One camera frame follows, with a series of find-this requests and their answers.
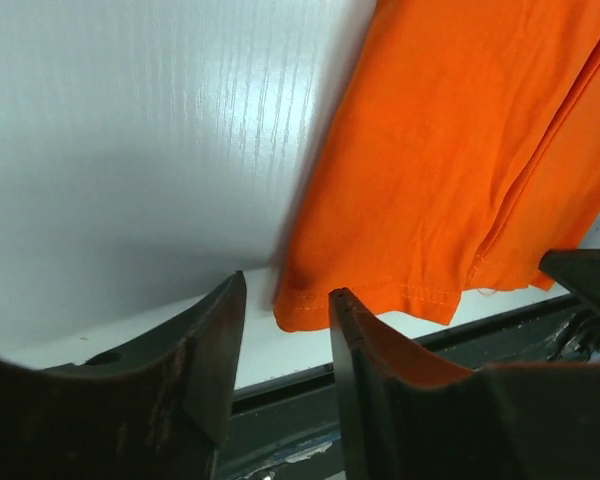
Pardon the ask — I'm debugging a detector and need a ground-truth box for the orange t shirt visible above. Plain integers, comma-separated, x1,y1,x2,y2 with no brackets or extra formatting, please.
273,1,600,332

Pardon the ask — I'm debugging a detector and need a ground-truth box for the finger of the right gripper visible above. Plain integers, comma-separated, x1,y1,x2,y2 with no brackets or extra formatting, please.
539,249,600,316

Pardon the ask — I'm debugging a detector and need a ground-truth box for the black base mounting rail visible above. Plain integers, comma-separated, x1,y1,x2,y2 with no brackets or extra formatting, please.
217,295,600,479

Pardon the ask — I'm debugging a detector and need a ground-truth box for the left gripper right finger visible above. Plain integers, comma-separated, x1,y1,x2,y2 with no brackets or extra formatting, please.
329,289,600,479

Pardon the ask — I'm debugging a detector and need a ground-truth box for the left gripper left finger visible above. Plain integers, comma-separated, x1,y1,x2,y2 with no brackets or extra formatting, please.
0,272,247,479

